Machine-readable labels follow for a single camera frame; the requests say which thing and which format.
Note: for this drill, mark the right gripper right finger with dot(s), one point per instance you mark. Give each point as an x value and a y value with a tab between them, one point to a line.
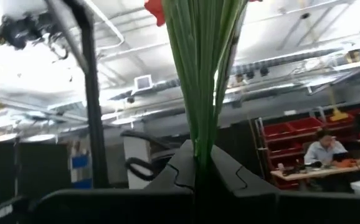
276	208

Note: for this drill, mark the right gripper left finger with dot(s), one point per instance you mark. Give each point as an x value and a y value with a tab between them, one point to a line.
121	205

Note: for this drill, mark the red carnation stem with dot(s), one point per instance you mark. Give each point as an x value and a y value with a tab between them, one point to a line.
201	77

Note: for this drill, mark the wooden work desk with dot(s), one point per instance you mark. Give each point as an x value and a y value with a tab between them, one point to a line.
307	173

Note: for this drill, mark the person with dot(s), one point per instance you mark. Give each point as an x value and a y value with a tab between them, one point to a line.
323	152

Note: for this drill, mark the red bin shelf rack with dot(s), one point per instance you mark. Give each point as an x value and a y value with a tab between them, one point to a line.
292	127

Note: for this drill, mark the yellow plastic object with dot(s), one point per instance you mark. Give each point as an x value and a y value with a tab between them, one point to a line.
339	115

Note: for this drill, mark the white ceiling box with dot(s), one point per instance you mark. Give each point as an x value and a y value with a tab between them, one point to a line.
143	83

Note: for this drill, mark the black metal frame post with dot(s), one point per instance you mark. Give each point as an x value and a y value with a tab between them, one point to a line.
92	124

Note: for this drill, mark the black overhead camera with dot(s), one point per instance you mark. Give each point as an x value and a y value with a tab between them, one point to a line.
18	31

